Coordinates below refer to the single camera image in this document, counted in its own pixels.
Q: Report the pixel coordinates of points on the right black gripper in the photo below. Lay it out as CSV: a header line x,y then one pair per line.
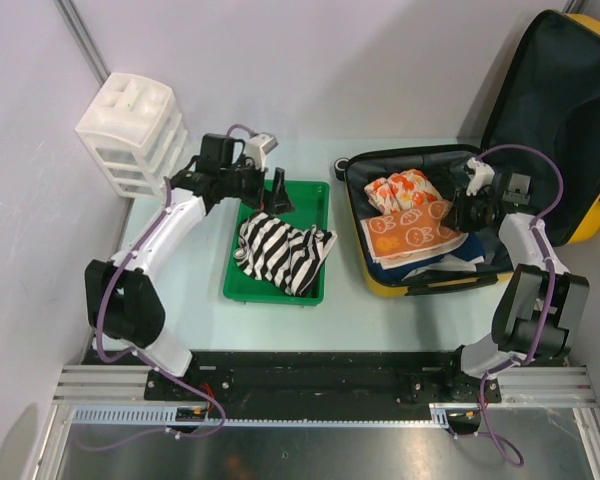
x,y
458,218

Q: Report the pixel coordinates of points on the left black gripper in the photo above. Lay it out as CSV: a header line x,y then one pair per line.
x,y
277,200

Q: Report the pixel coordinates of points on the green plastic tray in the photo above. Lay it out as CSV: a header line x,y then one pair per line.
x,y
311,201

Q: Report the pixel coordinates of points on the dark blue garment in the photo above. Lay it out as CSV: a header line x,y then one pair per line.
x,y
463,259

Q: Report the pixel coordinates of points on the black white striped garment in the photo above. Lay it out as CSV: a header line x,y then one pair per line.
x,y
270,249

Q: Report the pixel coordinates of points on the orange bunny print towel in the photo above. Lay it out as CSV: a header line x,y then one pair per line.
x,y
410,236

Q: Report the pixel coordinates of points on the orange floral cloth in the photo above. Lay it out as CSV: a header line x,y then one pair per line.
x,y
401,191

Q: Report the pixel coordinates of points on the yellow Pikachu hard-shell suitcase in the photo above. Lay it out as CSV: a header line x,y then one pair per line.
x,y
545,125

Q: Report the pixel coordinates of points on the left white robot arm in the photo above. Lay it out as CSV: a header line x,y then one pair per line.
x,y
122,301

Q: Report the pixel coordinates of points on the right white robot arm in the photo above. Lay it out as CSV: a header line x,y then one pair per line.
x,y
543,302

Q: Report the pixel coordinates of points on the white plastic drawer organizer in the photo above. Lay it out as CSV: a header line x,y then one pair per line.
x,y
135,131

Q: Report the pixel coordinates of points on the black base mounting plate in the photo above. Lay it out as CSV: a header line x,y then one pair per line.
x,y
323,387

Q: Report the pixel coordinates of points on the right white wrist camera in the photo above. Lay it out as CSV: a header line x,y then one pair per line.
x,y
480,175

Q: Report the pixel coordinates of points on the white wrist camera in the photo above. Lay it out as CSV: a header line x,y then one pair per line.
x,y
258,147
480,175

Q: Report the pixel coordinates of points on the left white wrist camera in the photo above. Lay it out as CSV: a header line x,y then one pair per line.
x,y
258,147

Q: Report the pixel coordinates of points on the aluminium frame rail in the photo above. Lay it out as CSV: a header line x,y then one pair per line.
x,y
98,395

